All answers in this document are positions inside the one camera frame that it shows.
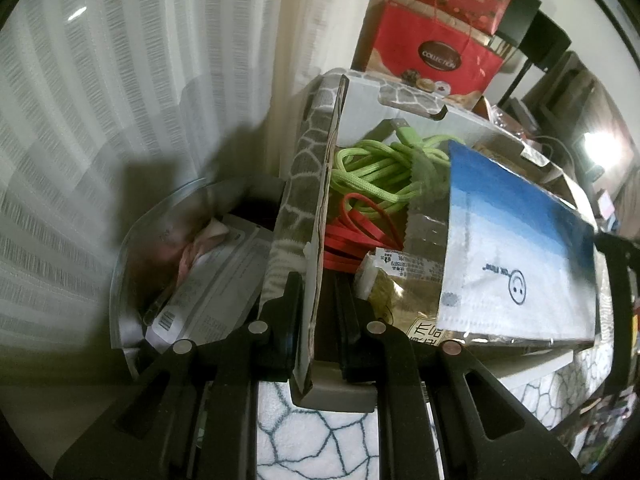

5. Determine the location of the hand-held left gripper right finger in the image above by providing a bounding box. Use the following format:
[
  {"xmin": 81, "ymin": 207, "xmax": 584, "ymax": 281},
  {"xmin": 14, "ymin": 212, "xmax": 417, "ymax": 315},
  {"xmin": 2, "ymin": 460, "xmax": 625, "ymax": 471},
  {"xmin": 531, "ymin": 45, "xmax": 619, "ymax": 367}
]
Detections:
[{"xmin": 334, "ymin": 275, "xmax": 583, "ymax": 480}]

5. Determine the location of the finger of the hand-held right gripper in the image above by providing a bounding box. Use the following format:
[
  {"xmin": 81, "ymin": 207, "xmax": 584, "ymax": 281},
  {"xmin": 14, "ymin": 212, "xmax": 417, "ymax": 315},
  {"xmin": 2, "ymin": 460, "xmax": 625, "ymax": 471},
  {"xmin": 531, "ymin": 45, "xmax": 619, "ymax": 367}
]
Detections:
[{"xmin": 594, "ymin": 232, "xmax": 640, "ymax": 398}]

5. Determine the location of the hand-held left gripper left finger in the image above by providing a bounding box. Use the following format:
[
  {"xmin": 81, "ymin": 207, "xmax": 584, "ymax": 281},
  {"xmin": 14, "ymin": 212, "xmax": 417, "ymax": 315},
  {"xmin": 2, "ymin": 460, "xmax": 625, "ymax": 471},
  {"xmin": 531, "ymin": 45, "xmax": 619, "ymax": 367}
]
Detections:
[{"xmin": 52, "ymin": 271, "xmax": 306, "ymax": 480}]

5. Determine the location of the red cable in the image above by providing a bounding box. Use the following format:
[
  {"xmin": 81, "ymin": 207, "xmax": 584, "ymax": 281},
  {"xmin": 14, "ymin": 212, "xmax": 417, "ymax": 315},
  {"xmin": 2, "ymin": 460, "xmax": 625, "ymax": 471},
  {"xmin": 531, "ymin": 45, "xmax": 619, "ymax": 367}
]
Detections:
[{"xmin": 322, "ymin": 192, "xmax": 406, "ymax": 273}]

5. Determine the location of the clear plastic case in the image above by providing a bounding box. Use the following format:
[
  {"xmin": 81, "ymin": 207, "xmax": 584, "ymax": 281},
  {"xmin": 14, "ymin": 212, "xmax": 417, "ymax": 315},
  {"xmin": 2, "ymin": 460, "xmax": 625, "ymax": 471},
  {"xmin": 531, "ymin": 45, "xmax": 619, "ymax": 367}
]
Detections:
[{"xmin": 402, "ymin": 140, "xmax": 601, "ymax": 348}]

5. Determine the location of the green cable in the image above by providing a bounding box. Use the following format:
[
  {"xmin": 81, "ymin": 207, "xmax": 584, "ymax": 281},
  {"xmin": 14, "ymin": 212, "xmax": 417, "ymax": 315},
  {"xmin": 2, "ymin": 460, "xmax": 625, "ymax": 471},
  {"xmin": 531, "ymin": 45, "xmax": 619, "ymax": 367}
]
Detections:
[{"xmin": 330, "ymin": 119, "xmax": 451, "ymax": 213}]

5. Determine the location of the white cardboard box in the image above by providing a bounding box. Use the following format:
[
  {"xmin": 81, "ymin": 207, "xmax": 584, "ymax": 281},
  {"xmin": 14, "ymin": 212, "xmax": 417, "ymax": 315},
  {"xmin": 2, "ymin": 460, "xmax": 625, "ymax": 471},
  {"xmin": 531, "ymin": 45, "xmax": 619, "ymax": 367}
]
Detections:
[{"xmin": 290, "ymin": 74, "xmax": 598, "ymax": 411}]

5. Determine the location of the white printed packaging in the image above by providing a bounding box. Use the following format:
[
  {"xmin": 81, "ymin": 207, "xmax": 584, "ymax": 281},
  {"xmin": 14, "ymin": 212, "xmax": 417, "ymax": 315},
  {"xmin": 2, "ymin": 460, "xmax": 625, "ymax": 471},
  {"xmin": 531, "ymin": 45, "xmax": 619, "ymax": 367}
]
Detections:
[{"xmin": 145, "ymin": 225, "xmax": 273, "ymax": 351}]

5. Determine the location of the pink wrapper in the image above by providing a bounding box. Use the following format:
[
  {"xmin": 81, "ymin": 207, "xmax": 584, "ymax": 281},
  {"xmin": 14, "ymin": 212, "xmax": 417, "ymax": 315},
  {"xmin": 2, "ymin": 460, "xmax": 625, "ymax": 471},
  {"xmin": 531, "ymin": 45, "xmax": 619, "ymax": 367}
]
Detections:
[{"xmin": 177, "ymin": 220, "xmax": 231, "ymax": 281}]

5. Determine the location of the white striped curtain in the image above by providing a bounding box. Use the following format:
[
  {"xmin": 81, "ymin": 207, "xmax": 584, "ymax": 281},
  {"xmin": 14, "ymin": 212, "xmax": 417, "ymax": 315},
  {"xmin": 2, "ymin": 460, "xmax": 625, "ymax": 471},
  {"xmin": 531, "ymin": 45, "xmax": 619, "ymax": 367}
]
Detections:
[{"xmin": 0, "ymin": 0, "xmax": 381, "ymax": 361}]

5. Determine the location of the black chair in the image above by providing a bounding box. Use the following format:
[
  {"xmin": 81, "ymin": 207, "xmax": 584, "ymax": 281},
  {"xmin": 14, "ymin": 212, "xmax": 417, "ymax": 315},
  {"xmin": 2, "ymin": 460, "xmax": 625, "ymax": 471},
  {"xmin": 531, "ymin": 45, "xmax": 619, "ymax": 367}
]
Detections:
[{"xmin": 500, "ymin": 12, "xmax": 572, "ymax": 106}]

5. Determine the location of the framed painting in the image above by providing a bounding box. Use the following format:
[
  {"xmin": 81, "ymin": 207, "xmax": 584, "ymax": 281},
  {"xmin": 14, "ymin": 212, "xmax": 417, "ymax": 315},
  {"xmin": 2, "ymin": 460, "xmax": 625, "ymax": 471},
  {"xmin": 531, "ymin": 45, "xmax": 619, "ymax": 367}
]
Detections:
[{"xmin": 590, "ymin": 0, "xmax": 640, "ymax": 66}]

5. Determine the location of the black speaker on stand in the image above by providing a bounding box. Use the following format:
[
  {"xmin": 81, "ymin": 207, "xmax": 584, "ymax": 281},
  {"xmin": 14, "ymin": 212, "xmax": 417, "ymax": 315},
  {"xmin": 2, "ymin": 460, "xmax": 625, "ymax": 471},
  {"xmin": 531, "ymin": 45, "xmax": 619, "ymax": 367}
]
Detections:
[{"xmin": 492, "ymin": 0, "xmax": 543, "ymax": 43}]

